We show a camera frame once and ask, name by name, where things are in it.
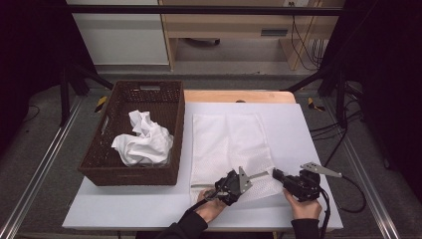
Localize white mesh laundry bag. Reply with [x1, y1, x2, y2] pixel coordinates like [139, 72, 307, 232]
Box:
[189, 113, 285, 204]

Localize person's left hand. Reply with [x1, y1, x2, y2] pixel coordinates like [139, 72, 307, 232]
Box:
[194, 189, 228, 224]

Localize black horizontal bar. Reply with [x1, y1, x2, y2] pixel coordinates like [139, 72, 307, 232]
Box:
[68, 4, 344, 17]

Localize thin black floor cable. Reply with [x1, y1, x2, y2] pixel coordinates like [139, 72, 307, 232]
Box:
[19, 105, 41, 123]

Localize hanging black cables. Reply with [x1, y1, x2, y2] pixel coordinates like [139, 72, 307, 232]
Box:
[290, 1, 324, 72]

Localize aluminium floor rail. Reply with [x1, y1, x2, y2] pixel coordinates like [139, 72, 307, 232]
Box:
[322, 98, 401, 239]
[0, 96, 84, 239]

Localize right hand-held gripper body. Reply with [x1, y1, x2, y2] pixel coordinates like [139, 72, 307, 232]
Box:
[283, 161, 343, 202]

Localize thin black looping cable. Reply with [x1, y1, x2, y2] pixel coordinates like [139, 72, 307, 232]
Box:
[322, 130, 367, 214]

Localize light wooden desk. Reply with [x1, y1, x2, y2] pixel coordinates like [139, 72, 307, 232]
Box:
[158, 0, 346, 72]

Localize black floor cable bundle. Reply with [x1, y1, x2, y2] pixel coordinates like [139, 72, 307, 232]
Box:
[310, 83, 366, 142]

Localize black curtain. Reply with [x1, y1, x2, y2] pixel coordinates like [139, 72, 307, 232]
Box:
[319, 0, 422, 203]
[0, 0, 98, 157]

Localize right gripper thick black cable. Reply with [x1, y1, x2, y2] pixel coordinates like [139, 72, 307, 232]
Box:
[317, 187, 331, 239]

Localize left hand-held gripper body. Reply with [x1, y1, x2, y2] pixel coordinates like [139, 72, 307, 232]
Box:
[203, 166, 253, 207]

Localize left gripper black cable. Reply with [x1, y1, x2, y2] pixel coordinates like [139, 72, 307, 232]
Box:
[185, 197, 217, 215]

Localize white foam board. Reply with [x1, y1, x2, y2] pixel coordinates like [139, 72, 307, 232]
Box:
[62, 102, 344, 232]

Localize yellow black tape strip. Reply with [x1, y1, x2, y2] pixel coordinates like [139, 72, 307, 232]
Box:
[307, 97, 326, 113]
[94, 96, 108, 114]

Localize white cabinet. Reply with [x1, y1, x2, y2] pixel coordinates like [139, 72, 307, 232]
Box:
[66, 0, 170, 67]

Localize person's right hand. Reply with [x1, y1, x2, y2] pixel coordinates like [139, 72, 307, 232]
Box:
[283, 189, 322, 221]

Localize white garment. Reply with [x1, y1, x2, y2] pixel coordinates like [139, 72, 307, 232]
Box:
[110, 110, 174, 167]

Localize black metal stand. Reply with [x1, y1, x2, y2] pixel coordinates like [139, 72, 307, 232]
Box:
[282, 64, 349, 128]
[59, 63, 114, 127]

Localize brown woven basket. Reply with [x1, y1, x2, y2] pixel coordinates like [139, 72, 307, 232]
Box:
[78, 80, 186, 186]

